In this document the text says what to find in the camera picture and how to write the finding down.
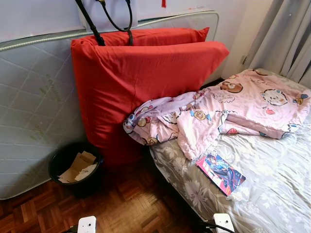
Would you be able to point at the colourful comic magazine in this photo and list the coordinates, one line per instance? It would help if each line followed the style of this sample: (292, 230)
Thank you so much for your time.
(221, 172)

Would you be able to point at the pink cartoon print blanket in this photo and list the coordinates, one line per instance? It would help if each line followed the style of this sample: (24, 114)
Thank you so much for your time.
(252, 97)

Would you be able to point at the bed with grey floral sheet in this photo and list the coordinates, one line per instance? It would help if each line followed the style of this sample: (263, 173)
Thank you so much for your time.
(277, 174)

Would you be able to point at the grey curtain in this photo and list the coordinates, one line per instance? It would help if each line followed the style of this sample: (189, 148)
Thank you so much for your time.
(286, 34)

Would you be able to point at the thin red covered cushion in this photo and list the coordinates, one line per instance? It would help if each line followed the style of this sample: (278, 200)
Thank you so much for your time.
(160, 36)

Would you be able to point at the large red covered mattress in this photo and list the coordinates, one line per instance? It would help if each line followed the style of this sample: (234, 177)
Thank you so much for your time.
(136, 77)

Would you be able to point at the red hanging ornament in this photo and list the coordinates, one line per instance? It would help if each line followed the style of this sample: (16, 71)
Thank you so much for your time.
(163, 3)

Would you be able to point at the white paper piece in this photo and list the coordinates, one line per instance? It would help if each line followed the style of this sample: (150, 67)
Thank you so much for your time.
(90, 170)

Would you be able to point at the black waste bin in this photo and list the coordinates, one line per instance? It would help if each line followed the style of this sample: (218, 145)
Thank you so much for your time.
(90, 184)

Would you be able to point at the black stand pole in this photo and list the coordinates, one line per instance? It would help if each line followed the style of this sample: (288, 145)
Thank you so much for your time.
(90, 22)

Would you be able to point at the brown cardboard piece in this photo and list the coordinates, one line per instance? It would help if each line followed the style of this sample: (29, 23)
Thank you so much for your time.
(73, 167)

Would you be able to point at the wall socket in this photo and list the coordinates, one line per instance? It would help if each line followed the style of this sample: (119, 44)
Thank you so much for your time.
(243, 59)

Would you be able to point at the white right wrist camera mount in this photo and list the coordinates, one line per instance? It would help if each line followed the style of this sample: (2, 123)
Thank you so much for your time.
(223, 223)

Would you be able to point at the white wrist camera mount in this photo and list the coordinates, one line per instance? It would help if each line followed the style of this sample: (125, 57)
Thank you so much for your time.
(86, 225)
(223, 223)

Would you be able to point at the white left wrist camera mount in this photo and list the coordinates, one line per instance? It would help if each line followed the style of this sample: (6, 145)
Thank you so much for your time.
(86, 225)

